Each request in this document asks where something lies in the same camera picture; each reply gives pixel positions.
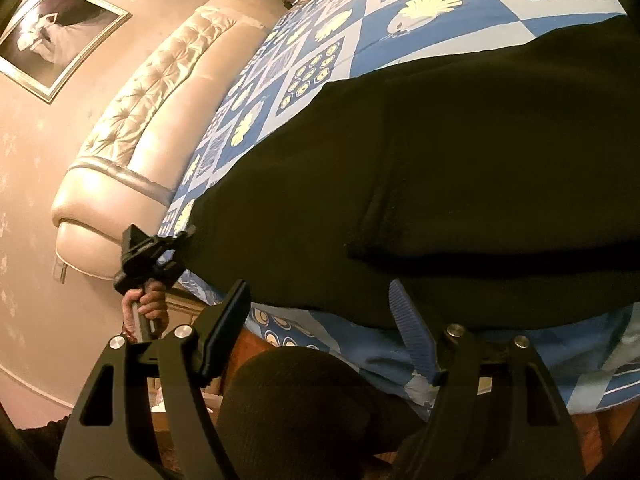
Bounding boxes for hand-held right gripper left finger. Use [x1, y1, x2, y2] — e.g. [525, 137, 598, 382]
[55, 280, 251, 480]

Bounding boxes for person's left hand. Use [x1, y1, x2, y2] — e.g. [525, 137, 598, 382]
[122, 280, 170, 343]

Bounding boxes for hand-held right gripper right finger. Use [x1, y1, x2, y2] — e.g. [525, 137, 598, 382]
[388, 279, 586, 480]

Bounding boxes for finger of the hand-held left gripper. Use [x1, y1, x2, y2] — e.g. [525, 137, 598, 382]
[157, 225, 197, 287]

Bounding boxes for framed wall picture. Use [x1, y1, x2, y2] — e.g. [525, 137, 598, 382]
[0, 0, 133, 105]

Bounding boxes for blue shell-print bed sheet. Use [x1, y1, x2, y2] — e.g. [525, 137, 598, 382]
[157, 0, 640, 423]

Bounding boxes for beige tufted headboard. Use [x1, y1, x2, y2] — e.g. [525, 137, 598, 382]
[51, 0, 272, 285]

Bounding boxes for black pants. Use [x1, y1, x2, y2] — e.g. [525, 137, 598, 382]
[177, 15, 640, 332]

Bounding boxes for person's dark-clothed leg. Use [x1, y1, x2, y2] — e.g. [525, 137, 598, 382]
[217, 347, 426, 480]

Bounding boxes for beige bed base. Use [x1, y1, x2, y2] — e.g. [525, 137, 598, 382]
[165, 291, 221, 321]

